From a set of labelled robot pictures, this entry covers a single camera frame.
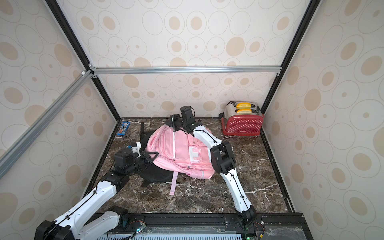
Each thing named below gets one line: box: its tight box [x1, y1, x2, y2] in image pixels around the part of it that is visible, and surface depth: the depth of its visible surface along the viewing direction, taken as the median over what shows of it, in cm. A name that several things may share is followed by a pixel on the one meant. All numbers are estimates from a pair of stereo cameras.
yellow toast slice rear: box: [236, 102, 252, 109], surface depth 102 cm
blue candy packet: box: [117, 121, 131, 136], surface depth 115 cm
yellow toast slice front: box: [236, 108, 252, 115], surface depth 99 cm
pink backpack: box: [146, 124, 215, 196], surface depth 86 cm
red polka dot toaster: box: [219, 101, 264, 136], surface depth 102 cm
